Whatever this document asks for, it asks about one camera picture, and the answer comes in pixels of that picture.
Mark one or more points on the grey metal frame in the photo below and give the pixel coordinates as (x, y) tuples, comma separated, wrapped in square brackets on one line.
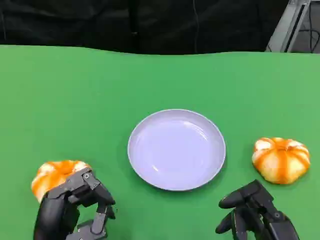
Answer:
[(287, 27)]

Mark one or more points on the orange and white bread roll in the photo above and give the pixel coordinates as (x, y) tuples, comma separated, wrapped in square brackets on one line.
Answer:
[(280, 162), (51, 175)]

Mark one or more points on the black backdrop curtain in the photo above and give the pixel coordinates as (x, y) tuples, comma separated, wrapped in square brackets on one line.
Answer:
[(125, 22)]

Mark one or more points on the lilac plate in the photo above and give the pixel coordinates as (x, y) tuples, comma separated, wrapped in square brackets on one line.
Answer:
[(175, 150)]

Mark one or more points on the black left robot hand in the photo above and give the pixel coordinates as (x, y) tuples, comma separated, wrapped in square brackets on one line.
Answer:
[(57, 212)]

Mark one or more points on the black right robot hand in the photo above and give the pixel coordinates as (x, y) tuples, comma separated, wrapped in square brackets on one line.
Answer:
[(252, 200)]

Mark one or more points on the green table cloth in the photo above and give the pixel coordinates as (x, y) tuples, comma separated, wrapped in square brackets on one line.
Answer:
[(75, 100)]

